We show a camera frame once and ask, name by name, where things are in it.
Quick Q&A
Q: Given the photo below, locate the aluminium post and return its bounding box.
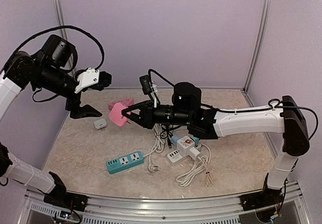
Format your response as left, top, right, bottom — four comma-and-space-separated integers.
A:
53, 0, 64, 26
243, 0, 271, 94

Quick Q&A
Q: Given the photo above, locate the white square adapter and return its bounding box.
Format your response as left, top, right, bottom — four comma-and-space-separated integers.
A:
94, 118, 107, 130

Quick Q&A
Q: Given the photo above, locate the white power strip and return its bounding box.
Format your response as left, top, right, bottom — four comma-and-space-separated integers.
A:
167, 146, 201, 166

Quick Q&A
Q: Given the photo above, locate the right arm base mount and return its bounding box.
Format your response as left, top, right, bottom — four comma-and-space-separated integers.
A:
240, 189, 283, 211

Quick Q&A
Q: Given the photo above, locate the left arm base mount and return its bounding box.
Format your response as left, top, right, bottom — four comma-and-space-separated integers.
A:
43, 192, 88, 212

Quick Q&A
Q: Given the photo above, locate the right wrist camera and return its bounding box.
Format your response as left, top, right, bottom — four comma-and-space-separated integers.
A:
139, 74, 160, 106

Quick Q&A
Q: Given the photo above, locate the pink square adapter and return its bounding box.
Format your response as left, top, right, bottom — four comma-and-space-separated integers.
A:
109, 103, 130, 127

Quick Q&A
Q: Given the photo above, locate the aluminium front rail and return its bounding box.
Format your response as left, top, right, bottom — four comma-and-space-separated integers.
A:
19, 181, 306, 224

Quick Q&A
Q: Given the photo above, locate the teal strip white cord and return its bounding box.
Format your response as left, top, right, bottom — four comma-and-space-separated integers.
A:
142, 123, 168, 174

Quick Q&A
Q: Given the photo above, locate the teal charger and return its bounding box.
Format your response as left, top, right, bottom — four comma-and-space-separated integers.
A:
191, 136, 199, 147

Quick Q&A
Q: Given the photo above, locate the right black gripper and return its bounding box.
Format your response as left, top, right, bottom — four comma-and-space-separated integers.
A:
121, 100, 192, 130

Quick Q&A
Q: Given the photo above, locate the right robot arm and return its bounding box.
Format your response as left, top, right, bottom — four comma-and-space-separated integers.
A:
121, 69, 318, 206

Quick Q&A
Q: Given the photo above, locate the white cube socket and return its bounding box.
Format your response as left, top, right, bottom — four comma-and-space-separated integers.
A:
177, 136, 195, 157

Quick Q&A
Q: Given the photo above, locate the left aluminium post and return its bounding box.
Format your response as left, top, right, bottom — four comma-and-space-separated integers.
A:
53, 0, 64, 26

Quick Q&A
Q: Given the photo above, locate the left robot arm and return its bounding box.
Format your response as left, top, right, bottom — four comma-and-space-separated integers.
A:
1, 26, 112, 206

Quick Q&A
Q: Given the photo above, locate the white pink cable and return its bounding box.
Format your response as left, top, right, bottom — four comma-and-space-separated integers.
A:
197, 156, 214, 187

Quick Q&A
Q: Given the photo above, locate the small white charger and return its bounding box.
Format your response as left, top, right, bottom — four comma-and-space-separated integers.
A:
188, 147, 200, 161

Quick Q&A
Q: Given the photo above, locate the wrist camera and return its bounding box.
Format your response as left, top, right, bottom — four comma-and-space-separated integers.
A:
73, 68, 112, 94
139, 74, 160, 106

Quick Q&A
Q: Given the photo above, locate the pink triangular power strip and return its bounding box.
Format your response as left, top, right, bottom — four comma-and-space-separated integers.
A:
108, 97, 134, 110

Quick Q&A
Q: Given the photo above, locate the black usb cable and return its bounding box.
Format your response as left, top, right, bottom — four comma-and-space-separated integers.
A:
159, 124, 177, 148

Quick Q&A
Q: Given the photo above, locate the right aluminium post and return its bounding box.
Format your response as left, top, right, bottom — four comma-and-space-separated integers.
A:
243, 0, 271, 94

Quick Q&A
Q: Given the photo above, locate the teal power strip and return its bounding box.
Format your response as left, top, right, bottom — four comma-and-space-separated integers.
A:
106, 151, 144, 175

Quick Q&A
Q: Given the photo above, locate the blue charger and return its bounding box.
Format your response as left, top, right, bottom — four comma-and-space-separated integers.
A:
171, 135, 180, 146

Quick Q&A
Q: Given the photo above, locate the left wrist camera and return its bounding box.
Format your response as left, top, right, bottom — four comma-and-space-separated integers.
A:
73, 68, 112, 94

